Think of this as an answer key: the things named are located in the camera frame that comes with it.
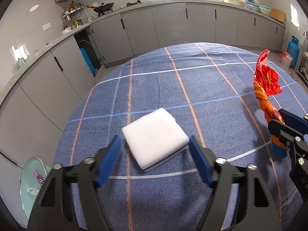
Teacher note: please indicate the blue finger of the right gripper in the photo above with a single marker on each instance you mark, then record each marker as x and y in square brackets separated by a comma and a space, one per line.
[282, 133]
[294, 124]

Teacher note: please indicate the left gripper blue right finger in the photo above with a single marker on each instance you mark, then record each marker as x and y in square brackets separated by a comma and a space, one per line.
[204, 160]

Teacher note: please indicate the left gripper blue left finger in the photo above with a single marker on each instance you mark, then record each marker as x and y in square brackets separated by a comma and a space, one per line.
[105, 160]

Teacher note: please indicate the red orange snack bag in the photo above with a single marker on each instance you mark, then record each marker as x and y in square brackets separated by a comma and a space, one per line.
[265, 84]

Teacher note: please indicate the purple snack wrapper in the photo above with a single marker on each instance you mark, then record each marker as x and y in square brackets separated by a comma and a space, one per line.
[38, 177]

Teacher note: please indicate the clear plastic bag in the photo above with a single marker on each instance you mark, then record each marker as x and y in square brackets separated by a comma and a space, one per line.
[33, 191]

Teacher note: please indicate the teal trash bin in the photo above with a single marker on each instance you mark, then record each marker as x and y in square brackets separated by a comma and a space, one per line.
[28, 180]

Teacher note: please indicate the grey lower kitchen cabinets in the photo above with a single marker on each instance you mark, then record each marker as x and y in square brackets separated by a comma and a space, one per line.
[37, 102]

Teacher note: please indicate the blue floor gas cylinder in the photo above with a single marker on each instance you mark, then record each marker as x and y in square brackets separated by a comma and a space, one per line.
[293, 50]

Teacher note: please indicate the blue plaid tablecloth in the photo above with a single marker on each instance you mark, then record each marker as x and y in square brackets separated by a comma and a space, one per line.
[208, 89]

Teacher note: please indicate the green ceramic jar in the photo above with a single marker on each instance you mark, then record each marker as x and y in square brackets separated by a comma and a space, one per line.
[20, 62]

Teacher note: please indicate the metal spice rack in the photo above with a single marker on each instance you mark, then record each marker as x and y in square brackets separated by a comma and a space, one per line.
[74, 15]

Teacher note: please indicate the black wok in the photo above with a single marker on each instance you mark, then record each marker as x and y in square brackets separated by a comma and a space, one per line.
[100, 10]

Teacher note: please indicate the gas stove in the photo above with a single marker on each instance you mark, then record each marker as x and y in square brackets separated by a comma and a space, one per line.
[131, 4]

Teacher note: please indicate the white wall socket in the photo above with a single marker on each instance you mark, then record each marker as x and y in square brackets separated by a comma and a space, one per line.
[46, 26]

